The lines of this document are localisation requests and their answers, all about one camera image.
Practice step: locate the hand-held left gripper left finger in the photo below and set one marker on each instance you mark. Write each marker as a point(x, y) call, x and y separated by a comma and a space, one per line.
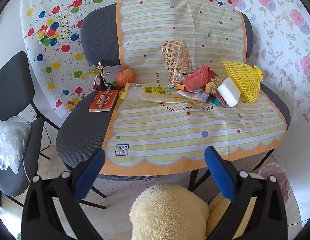
point(95, 165)

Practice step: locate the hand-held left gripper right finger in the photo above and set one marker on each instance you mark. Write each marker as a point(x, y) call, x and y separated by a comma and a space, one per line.
point(217, 166)

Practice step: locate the wide grey fabric chair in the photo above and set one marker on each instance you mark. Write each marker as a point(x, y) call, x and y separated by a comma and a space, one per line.
point(82, 135)

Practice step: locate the yellow striped dotted sheet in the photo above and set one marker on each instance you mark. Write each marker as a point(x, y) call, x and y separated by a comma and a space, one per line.
point(182, 130)

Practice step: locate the pink waste bin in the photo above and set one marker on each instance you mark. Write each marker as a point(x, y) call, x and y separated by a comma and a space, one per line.
point(277, 177)

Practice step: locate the orange notebook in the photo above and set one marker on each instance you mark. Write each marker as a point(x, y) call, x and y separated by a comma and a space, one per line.
point(107, 102)

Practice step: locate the yellow plush toy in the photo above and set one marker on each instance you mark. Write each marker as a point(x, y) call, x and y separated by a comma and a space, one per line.
point(167, 212)

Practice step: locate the silver pen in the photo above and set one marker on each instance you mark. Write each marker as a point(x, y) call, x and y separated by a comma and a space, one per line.
point(105, 97)

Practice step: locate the white foam block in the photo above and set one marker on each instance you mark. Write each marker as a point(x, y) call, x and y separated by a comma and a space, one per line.
point(228, 92)

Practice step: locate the crumpled white wrapper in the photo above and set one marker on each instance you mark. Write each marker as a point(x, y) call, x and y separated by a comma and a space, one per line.
point(192, 95)

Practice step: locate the colourful printed wrapper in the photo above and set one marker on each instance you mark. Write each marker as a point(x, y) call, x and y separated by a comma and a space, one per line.
point(213, 90)

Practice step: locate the pink rolled towel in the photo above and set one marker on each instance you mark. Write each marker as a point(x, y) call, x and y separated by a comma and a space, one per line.
point(197, 78)

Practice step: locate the yellow foam fruit net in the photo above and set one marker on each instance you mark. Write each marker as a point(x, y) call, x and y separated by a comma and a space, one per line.
point(242, 80)

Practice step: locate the clear packet with yellow label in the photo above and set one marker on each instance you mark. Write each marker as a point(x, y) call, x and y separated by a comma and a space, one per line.
point(150, 93)

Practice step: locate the clear plastic bag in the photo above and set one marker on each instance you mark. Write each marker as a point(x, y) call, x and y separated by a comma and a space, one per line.
point(7, 142)

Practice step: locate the red apple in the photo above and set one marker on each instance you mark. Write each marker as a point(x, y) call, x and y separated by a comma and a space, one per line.
point(125, 78)

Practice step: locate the gold figurine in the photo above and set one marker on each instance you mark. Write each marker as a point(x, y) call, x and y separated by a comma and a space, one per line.
point(101, 72)

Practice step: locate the yellow spiky ball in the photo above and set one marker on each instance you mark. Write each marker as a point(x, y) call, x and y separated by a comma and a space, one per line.
point(259, 73)

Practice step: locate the woven bamboo basket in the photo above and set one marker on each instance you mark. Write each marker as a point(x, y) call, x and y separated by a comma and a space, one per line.
point(176, 60)

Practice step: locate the balloon print sheet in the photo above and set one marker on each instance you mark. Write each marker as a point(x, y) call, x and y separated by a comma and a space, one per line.
point(57, 55)

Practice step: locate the small dark grey chair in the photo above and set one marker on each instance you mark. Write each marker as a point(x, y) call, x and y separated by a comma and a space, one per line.
point(14, 72)

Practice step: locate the floral wall cloth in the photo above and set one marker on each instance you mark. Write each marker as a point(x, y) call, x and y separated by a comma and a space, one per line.
point(282, 42)

